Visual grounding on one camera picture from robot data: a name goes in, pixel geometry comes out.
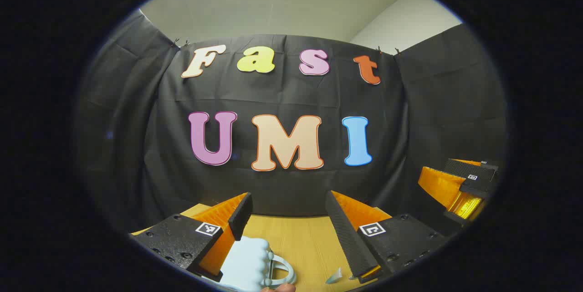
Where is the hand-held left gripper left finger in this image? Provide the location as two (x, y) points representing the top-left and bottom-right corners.
(130, 192), (254, 282)

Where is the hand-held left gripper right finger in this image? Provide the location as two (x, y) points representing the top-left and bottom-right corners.
(325, 190), (450, 283)

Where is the black backdrop cloth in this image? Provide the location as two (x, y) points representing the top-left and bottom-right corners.
(75, 10), (508, 238)

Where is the light blue suitcase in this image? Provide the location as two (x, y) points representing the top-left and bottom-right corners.
(214, 236), (297, 292)

